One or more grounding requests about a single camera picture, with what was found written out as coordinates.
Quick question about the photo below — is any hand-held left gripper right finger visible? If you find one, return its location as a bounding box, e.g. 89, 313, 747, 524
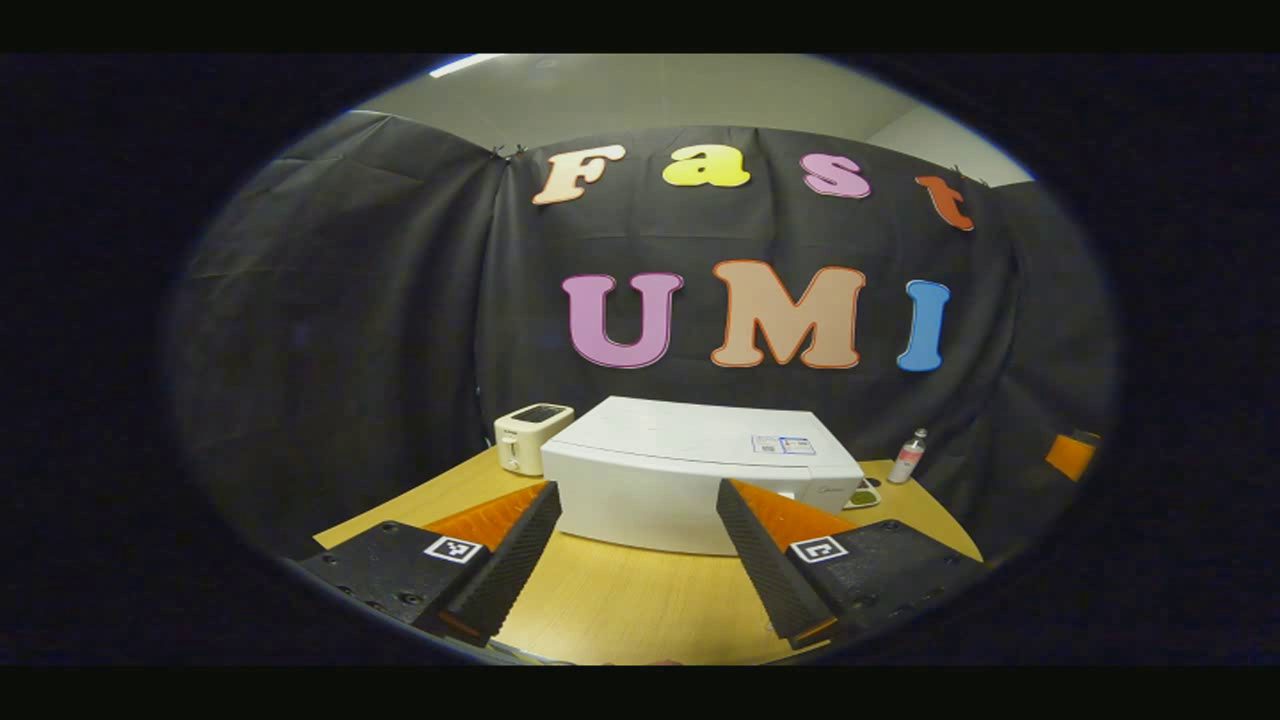
716, 480, 986, 651

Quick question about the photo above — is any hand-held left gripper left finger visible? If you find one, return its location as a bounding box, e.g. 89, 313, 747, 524
297, 482, 563, 649

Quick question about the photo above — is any white microwave oven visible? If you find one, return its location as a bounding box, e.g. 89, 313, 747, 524
540, 396, 866, 557

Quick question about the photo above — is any white toaster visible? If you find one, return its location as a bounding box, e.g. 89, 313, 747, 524
494, 403, 576, 477

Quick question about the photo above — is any clear bottle with pink label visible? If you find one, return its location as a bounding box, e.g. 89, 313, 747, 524
887, 428, 929, 486

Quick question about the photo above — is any black backdrop cloth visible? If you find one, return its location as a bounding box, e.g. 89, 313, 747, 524
165, 108, 1119, 561

